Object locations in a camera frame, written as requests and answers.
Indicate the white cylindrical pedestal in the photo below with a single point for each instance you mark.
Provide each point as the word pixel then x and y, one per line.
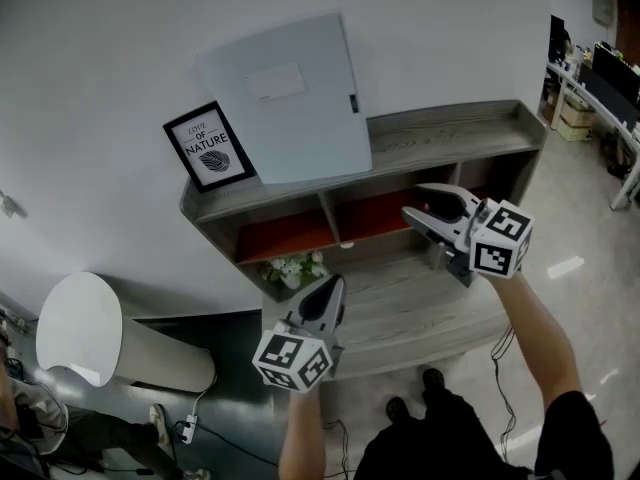
pixel 100 333

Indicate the white flower bouquet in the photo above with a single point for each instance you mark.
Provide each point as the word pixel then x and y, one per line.
pixel 295 263

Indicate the person's right forearm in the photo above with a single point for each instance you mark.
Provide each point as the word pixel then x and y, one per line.
pixel 540 343

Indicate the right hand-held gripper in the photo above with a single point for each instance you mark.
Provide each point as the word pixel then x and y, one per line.
pixel 500 248

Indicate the person's left black shoe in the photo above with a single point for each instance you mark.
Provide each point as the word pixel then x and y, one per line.
pixel 396 410

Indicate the white power strip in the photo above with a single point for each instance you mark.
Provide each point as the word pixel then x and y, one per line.
pixel 189 430

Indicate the person's black trousers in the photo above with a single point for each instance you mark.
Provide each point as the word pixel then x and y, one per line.
pixel 440 448

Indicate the grey wood-grain table top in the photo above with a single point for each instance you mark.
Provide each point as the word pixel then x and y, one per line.
pixel 400 318

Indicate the cardboard box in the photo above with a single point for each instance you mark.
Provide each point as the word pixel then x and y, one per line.
pixel 577 113
pixel 572 130

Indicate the small white vase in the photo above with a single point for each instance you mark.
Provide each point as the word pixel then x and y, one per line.
pixel 291 280

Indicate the black computer monitor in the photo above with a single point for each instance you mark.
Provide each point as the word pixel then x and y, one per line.
pixel 617 68

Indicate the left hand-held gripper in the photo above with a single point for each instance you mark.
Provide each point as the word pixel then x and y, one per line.
pixel 292 360

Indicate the black framed leaf picture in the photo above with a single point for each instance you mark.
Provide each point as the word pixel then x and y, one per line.
pixel 207 145

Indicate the person's black shoe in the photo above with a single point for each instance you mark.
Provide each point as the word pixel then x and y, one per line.
pixel 433 380
pixel 396 410

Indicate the grey wall conduit box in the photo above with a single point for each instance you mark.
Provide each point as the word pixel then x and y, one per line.
pixel 10 208

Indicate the person's right black shoe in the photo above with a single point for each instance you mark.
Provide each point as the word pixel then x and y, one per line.
pixel 433 380

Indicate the grey wooden shelf unit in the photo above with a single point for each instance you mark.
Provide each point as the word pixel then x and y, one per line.
pixel 450 133

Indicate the person's black shirt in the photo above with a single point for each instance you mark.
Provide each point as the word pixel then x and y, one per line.
pixel 575 443

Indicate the pale blue folder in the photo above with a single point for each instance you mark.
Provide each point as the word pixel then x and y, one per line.
pixel 290 128

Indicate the person's left forearm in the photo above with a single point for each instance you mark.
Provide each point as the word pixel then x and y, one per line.
pixel 300 443

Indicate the white wall panel box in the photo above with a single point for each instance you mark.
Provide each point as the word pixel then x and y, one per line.
pixel 605 5

